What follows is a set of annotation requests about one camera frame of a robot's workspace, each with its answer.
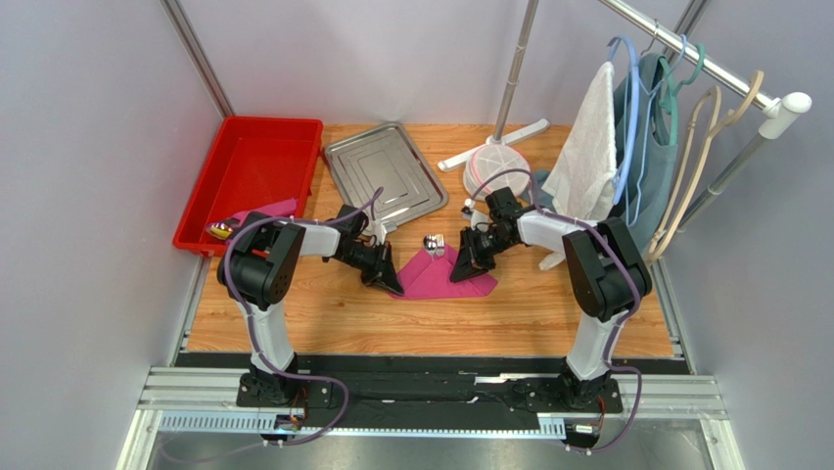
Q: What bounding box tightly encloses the white towel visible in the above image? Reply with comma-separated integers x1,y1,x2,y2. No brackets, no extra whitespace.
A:
538,61,619,272

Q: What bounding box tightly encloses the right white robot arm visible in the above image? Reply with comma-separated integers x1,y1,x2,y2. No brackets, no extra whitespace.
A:
449,188,652,385

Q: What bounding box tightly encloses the pink and black tool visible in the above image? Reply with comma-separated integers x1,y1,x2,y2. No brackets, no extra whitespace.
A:
206,198,298,241

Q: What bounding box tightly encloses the silver fork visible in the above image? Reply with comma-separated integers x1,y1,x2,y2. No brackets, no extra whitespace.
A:
433,234,446,258

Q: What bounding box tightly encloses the green clothes hanger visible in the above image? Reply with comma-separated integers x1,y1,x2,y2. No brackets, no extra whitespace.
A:
659,43,706,146

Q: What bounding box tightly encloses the blue clothes hanger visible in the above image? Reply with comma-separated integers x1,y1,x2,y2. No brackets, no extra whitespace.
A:
608,35,678,234

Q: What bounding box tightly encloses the stainless steel tray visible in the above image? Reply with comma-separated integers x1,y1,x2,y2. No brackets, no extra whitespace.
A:
324,121,449,233

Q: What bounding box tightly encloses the white clothes rack stand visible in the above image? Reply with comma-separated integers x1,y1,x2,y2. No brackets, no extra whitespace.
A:
437,0,813,262

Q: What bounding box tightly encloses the white round mesh container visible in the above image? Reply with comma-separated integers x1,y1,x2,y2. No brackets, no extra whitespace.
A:
463,144,531,201

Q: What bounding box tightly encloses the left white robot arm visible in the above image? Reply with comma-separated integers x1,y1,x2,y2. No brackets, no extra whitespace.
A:
217,205,404,399

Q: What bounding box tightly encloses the teal hanging garment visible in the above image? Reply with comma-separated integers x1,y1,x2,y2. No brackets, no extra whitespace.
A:
534,53,678,253

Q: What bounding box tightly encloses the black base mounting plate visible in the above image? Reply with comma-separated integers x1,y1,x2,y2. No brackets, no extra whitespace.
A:
174,352,660,432

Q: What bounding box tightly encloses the aluminium rail frame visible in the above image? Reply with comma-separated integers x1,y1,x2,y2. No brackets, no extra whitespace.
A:
116,260,747,470

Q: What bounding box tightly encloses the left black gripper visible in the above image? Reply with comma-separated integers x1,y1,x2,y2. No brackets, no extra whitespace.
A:
339,240,403,296

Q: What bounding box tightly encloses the red plastic bin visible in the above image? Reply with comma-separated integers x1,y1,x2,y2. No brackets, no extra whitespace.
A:
172,117,323,257

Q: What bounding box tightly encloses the beige clothes hanger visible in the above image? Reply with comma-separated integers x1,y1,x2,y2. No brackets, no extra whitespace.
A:
644,70,765,265
644,86,722,265

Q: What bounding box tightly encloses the magenta paper napkin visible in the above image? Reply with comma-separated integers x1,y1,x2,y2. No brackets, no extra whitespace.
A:
390,246,498,300

